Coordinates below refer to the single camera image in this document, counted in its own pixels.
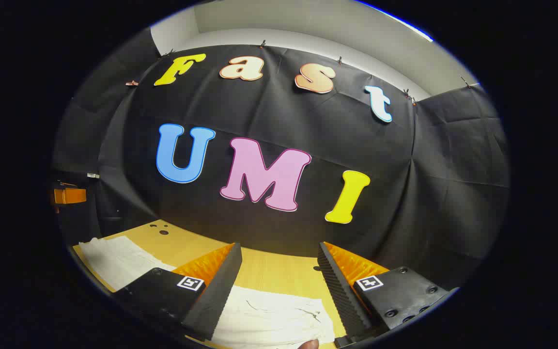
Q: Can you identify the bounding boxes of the black backdrop cloth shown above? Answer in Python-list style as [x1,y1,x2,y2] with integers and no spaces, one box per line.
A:
[51,29,510,291]

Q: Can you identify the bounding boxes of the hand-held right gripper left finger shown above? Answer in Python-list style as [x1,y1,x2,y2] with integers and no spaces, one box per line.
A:
[113,243,243,341]

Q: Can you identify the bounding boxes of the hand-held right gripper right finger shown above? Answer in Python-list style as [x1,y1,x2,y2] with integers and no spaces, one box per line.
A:
[317,241,460,349]

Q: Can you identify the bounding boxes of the white jeans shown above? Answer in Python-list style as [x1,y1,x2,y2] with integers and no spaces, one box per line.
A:
[79,236,335,349]

